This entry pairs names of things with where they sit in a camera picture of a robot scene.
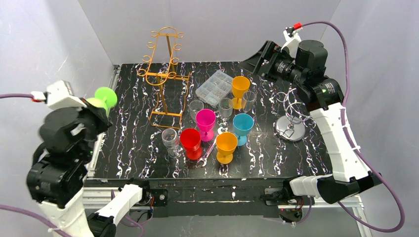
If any red wine glass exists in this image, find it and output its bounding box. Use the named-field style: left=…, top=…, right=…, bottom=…
left=180, top=128, right=202, bottom=160

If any silver combination wrench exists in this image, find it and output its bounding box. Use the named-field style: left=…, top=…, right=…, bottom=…
left=197, top=128, right=228, bottom=167

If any blue wine glass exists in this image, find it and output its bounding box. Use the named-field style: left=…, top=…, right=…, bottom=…
left=233, top=113, right=254, bottom=146

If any clear wine glass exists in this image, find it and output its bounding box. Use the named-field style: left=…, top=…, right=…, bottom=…
left=162, top=128, right=181, bottom=158

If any clear tumbler glass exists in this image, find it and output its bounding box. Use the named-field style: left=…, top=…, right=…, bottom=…
left=189, top=100, right=204, bottom=121

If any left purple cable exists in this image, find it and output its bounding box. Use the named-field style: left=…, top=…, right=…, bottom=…
left=0, top=93, right=153, bottom=237

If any clear plastic screw box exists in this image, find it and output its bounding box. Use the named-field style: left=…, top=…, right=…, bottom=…
left=195, top=70, right=233, bottom=108

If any orange glass yellow base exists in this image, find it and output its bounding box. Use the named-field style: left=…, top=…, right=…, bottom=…
left=232, top=76, right=251, bottom=110

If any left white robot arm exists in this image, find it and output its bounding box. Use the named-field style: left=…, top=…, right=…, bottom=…
left=26, top=80, right=150, bottom=237

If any gold wire glass rack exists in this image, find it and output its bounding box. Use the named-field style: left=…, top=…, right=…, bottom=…
left=137, top=27, right=191, bottom=129

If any clear stemless glass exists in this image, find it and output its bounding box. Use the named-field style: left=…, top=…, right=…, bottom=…
left=218, top=98, right=233, bottom=120

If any clear champagne flute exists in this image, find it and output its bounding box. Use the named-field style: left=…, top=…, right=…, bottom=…
left=242, top=91, right=256, bottom=113

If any green wine glass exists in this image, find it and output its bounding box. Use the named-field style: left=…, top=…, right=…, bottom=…
left=86, top=87, right=118, bottom=116

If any pink wine glass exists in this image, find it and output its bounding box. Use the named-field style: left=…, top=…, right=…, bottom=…
left=196, top=109, right=216, bottom=142

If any orange glass yellow foot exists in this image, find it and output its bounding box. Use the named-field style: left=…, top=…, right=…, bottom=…
left=216, top=132, right=238, bottom=164

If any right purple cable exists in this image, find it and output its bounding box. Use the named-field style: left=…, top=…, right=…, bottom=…
left=301, top=21, right=406, bottom=234

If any silver wire glass rack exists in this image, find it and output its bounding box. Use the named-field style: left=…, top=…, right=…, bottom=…
left=274, top=88, right=317, bottom=142

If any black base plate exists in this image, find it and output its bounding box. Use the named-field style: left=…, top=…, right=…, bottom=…
left=119, top=181, right=315, bottom=219

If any aluminium frame rail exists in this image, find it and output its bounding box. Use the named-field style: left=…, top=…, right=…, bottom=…
left=61, top=65, right=372, bottom=237

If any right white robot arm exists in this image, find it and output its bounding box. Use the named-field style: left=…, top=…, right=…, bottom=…
left=239, top=28, right=382, bottom=204

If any purple cable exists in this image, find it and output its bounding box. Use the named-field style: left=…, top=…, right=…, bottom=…
left=0, top=93, right=153, bottom=237
left=301, top=21, right=406, bottom=234

